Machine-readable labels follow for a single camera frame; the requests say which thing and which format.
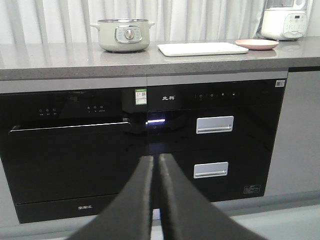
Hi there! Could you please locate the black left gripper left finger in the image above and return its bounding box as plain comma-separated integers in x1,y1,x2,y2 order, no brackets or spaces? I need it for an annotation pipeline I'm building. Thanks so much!
68,156,154,240

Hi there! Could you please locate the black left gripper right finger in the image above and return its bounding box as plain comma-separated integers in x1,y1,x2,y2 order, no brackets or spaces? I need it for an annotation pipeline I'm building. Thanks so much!
158,153,263,240

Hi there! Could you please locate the pink round plate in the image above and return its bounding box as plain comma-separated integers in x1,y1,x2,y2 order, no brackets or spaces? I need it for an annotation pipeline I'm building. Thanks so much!
235,39,279,51

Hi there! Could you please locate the cream bear serving tray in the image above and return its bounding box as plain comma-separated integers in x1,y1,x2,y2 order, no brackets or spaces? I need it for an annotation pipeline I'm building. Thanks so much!
157,42,249,57

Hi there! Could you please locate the black drawer sterilizer cabinet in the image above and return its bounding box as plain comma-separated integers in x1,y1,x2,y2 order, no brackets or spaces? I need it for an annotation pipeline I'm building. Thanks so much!
145,79,286,202

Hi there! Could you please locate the black built-in dishwasher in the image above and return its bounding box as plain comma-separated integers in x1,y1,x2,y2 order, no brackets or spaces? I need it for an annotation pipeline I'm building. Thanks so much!
0,88,148,224

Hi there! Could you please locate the grey cabinet door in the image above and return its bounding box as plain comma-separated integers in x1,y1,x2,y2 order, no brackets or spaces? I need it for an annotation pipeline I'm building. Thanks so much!
265,70,320,196

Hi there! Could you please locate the pale green electric pot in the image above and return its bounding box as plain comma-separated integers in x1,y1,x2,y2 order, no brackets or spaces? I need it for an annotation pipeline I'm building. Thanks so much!
90,18,155,52

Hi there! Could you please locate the white pleated curtain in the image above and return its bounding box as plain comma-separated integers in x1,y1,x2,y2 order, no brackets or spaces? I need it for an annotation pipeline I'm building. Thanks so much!
0,0,265,44

